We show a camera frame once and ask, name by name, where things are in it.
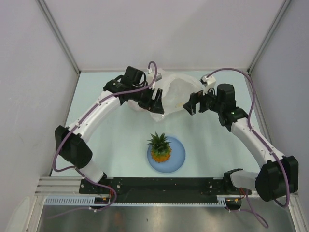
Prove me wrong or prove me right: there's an aluminium frame rail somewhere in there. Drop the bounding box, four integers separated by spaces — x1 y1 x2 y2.
35 176 296 198

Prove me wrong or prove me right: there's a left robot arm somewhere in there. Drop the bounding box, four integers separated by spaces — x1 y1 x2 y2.
55 61 164 193

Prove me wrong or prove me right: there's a fake pineapple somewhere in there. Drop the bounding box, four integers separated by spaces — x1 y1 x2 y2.
148 132 172 163

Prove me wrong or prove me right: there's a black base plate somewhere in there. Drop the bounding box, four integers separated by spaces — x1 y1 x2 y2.
79 177 252 209

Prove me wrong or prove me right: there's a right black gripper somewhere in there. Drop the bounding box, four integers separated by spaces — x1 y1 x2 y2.
182 85 223 116

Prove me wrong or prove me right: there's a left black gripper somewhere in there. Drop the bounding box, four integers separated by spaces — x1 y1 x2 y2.
131 84 164 114

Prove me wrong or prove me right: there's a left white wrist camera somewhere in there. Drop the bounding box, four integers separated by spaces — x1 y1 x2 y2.
146 67 163 84

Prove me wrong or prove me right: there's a blue plastic plate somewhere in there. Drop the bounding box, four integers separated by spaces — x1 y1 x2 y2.
146 136 187 174

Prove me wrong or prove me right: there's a white plastic bag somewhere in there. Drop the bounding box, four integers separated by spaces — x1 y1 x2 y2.
127 68 206 123

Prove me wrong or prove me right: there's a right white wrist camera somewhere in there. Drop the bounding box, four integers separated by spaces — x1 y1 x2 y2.
200 75 216 95

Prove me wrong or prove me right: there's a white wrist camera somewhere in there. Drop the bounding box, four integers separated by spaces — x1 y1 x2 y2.
200 75 216 95
146 67 163 84

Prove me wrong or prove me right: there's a white slotted cable duct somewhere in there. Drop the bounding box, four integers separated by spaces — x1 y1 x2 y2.
45 196 226 207

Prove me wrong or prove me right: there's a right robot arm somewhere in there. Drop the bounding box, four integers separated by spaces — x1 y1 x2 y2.
183 84 299 202

